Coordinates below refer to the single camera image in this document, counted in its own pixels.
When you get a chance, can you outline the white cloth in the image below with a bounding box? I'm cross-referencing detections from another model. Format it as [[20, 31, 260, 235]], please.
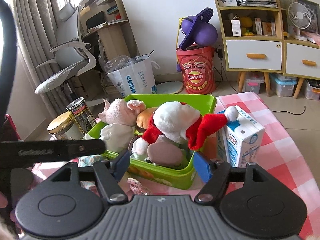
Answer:
[[83, 121, 136, 153]]

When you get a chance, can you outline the pink pig plush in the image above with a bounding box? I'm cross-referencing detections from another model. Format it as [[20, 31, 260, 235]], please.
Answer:
[[98, 99, 146, 126]]

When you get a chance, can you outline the santa hat white plush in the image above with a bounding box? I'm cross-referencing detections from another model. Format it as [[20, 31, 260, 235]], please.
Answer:
[[132, 101, 239, 157]]

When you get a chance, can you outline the hamburger plush toy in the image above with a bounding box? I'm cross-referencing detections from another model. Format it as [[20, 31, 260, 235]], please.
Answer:
[[136, 107, 157, 133]]

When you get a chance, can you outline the white bunny plush blue dress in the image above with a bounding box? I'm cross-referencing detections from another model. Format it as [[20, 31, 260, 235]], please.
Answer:
[[78, 155, 152, 196]]

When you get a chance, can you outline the person's left hand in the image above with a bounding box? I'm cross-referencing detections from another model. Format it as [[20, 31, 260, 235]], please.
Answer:
[[0, 191, 16, 230]]

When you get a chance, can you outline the blue white milk carton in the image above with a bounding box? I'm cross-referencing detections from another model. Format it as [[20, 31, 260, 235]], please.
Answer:
[[217, 106, 265, 167]]

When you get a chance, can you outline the gold lid cookie jar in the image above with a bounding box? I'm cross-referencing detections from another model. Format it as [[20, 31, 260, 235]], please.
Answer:
[[47, 112, 83, 140]]

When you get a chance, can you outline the yellow black drink can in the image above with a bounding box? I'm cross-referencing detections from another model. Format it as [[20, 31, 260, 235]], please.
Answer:
[[66, 97, 97, 135]]

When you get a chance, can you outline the pink checkered tablecloth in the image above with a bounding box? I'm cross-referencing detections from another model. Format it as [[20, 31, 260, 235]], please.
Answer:
[[31, 91, 320, 239]]

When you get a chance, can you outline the white paper shopping bag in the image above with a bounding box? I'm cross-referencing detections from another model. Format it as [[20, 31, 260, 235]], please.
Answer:
[[104, 54, 160, 97]]

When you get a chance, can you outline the clear storage box blue lid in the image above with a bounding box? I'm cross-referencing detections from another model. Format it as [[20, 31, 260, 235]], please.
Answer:
[[270, 73, 297, 98]]

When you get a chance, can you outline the grey office chair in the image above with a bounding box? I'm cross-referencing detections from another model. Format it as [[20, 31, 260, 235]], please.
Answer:
[[35, 2, 97, 94]]

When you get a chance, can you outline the red chips bucket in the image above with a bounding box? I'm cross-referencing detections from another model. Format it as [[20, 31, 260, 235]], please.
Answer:
[[176, 44, 216, 94]]

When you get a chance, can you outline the low wooden drawer cabinet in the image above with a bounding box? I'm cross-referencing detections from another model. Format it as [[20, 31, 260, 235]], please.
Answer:
[[283, 37, 319, 99]]

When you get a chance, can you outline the purple jumping ball toy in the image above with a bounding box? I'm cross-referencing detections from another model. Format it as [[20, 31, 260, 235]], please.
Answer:
[[179, 8, 218, 50]]

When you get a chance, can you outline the tall wooden shelf cabinet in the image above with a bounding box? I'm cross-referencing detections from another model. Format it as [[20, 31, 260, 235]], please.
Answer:
[[215, 0, 284, 96]]

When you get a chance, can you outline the black framed picture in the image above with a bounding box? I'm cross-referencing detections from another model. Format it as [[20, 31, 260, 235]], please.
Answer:
[[296, 0, 319, 34]]

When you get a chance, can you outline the white desk fan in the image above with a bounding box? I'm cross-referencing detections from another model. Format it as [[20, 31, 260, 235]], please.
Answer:
[[287, 2, 311, 41]]

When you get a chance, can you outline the black floor cable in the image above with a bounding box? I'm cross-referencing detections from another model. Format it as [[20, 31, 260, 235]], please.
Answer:
[[271, 105, 307, 116]]

